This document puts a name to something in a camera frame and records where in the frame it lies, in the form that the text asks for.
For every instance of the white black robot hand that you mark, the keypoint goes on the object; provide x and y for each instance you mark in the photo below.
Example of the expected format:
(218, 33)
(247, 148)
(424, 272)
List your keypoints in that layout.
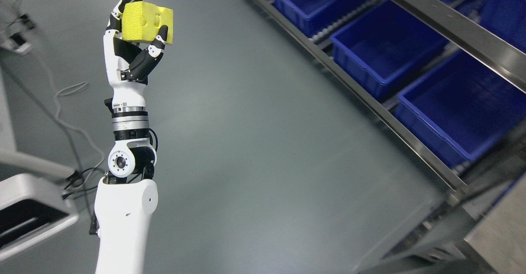
(128, 65)

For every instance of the yellow foam block with holes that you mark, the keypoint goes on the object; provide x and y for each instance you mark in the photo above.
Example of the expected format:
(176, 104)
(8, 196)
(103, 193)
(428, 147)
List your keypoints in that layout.
(142, 20)

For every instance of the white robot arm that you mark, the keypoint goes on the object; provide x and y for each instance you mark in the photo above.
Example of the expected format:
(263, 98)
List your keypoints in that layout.
(127, 195)

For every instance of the steel shelf rack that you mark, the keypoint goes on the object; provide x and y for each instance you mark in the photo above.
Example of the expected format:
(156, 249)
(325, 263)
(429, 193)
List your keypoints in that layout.
(480, 225)

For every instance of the white machine base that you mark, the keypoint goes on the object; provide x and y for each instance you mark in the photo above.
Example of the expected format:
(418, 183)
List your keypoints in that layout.
(32, 205)

